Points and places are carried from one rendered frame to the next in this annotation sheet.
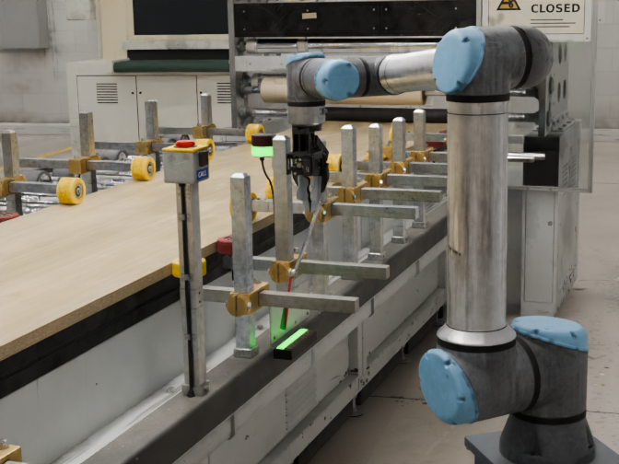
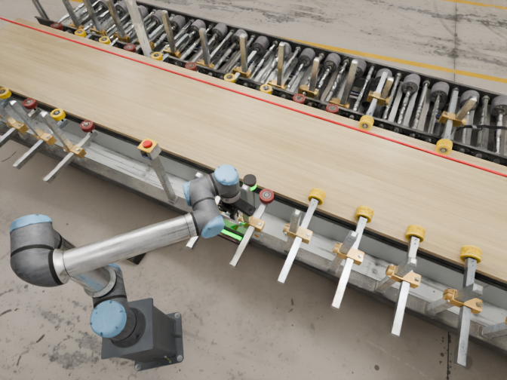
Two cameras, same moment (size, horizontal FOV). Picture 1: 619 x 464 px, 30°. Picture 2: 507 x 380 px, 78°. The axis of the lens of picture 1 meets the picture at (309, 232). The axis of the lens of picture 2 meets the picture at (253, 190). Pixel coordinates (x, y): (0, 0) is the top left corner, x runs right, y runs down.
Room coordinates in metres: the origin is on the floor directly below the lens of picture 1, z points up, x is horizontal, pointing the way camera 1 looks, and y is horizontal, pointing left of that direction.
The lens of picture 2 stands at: (2.89, -0.67, 2.34)
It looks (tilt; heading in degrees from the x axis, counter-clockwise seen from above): 58 degrees down; 96
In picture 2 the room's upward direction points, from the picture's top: 2 degrees counter-clockwise
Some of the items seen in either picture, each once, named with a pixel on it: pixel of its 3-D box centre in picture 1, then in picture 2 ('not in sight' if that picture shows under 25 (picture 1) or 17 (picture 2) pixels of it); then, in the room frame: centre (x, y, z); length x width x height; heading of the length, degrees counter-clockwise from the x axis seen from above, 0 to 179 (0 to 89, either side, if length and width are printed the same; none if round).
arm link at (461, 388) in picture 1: (474, 229); (78, 265); (2.11, -0.31, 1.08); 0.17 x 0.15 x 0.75; 117
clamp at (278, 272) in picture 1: (287, 267); (251, 222); (2.80, 0.06, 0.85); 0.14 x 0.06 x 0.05; 159
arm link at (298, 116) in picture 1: (308, 115); (228, 192); (2.72, 0.00, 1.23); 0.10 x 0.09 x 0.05; 69
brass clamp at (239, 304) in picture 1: (248, 298); not in sight; (2.57, 0.14, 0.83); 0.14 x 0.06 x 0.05; 159
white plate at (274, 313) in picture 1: (290, 309); (241, 230); (2.74, 0.05, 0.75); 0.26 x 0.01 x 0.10; 159
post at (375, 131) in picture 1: (376, 202); (391, 277); (3.48, -0.21, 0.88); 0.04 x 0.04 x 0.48; 69
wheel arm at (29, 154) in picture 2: not in sight; (42, 142); (1.40, 0.55, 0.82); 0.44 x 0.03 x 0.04; 69
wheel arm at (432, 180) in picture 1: (382, 178); (406, 279); (3.52, -0.23, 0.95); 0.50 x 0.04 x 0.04; 69
